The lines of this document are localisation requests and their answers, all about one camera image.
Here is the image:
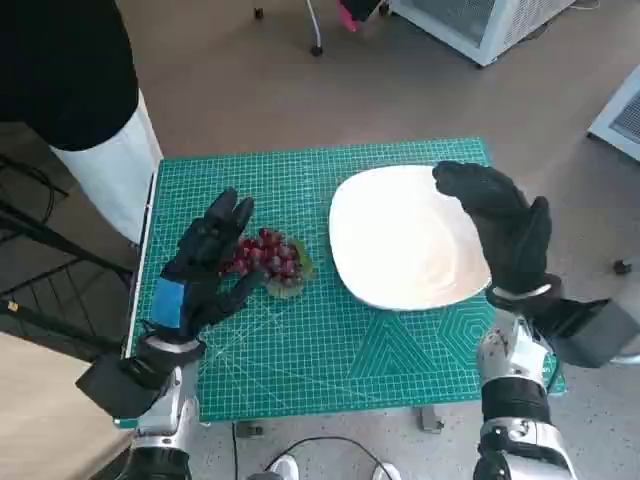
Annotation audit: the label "white square plate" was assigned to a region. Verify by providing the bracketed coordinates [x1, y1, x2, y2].
[328, 164, 494, 312]

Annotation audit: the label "green cutting mat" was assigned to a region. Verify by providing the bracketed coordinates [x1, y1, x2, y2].
[130, 137, 569, 424]

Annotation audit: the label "large white mesh cabinet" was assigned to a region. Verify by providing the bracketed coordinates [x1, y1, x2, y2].
[388, 0, 576, 69]

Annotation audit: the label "light wooden table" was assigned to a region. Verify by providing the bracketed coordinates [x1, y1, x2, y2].
[0, 329, 136, 480]

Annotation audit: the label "white chair leg with caster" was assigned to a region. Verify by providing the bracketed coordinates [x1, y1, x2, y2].
[304, 0, 325, 55]

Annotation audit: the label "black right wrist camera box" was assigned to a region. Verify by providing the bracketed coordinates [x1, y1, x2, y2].
[537, 298, 640, 369]

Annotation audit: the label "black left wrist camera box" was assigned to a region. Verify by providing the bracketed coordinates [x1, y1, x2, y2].
[74, 352, 169, 419]

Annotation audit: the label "small white mesh cabinet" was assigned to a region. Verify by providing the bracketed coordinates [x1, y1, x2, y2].
[585, 64, 640, 164]

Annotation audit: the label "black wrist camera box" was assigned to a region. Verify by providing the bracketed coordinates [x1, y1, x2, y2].
[537, 298, 640, 369]
[74, 352, 169, 419]

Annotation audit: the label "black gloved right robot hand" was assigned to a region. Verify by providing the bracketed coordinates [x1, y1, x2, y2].
[432, 160, 554, 296]

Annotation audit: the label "black floor cable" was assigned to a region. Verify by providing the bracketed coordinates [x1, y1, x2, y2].
[259, 436, 396, 480]

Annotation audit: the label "red toy grape bunch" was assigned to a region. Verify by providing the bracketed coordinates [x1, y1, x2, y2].
[219, 227, 317, 300]

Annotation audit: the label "black metal rack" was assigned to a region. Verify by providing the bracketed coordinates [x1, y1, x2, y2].
[0, 149, 136, 351]

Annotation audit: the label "pink object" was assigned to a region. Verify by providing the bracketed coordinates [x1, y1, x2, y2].
[337, 0, 361, 34]

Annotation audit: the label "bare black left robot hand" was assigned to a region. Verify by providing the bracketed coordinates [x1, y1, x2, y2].
[147, 187, 264, 346]

